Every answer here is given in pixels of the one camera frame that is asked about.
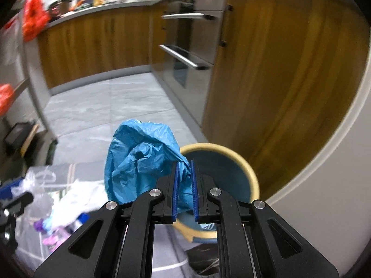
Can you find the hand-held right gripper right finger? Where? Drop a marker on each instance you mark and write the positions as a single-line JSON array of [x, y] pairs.
[[194, 192]]

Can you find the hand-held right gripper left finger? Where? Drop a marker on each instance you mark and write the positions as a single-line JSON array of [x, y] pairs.
[[174, 197]]

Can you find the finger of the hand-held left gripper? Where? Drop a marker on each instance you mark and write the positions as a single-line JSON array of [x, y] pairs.
[[17, 201], [7, 186]]

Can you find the yellow rimmed trash bin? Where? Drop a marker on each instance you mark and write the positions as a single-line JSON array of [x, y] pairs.
[[229, 173]]

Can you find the blue plastic bag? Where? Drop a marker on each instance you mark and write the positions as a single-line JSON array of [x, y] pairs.
[[139, 162]]

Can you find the clear plastic bag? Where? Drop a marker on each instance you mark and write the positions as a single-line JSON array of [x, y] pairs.
[[37, 205]]

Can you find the purple snack packet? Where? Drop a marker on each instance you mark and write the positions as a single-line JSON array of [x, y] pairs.
[[55, 236]]

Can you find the black box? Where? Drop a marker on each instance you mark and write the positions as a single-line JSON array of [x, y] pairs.
[[17, 136]]

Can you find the wooden board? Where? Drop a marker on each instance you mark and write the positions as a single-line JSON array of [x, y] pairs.
[[30, 140]]

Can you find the grey checked mat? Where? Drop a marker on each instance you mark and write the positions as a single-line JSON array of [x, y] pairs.
[[171, 254]]

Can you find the white crumpled plastic wrap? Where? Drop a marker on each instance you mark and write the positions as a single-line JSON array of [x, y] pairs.
[[76, 199]]

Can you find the dark marbled sheet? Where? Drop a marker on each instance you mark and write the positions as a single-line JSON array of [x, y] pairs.
[[204, 262]]

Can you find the small red plastic bag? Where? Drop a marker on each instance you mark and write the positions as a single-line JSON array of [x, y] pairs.
[[5, 98]]

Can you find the metal storage rack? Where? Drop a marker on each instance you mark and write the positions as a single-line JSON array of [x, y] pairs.
[[32, 75]]

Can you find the stainless steel oven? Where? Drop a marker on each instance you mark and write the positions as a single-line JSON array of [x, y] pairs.
[[200, 52]]

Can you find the tall wooden cabinet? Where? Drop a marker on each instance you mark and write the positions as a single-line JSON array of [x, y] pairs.
[[284, 78]]

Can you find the long wooden kitchen cabinet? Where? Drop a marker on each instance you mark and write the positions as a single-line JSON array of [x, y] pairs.
[[95, 40]]

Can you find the large red plastic bag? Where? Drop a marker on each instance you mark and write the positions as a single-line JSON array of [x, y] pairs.
[[33, 14]]

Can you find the black cooking pot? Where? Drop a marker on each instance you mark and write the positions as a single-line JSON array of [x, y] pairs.
[[59, 7]]

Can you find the grey kitchen countertop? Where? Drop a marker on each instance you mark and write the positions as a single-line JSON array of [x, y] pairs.
[[116, 5]]

